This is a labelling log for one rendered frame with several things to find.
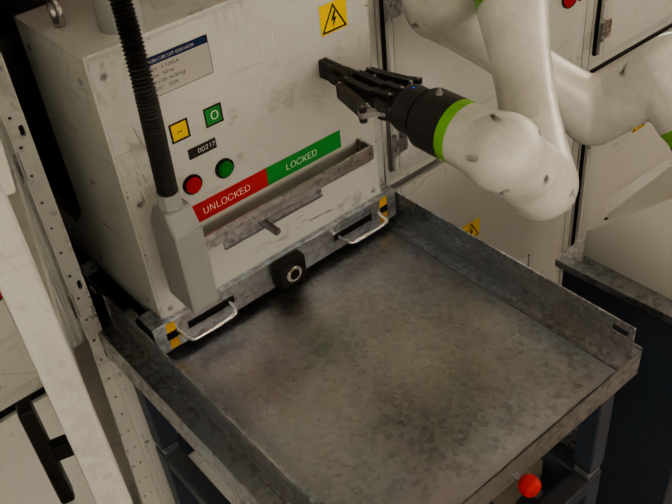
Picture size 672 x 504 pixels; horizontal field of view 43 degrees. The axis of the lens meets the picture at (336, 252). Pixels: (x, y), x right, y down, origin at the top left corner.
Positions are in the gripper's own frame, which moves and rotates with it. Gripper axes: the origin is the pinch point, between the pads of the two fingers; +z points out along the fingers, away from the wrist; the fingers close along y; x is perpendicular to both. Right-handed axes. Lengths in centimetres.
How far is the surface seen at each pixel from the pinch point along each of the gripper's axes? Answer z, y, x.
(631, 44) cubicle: 17, 113, -43
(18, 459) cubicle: 16, -66, -53
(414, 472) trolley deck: -42, -26, -38
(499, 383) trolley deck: -40, -4, -38
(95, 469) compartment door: -42, -65, -1
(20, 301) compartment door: -42, -65, 21
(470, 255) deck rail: -16.8, 13.5, -36.2
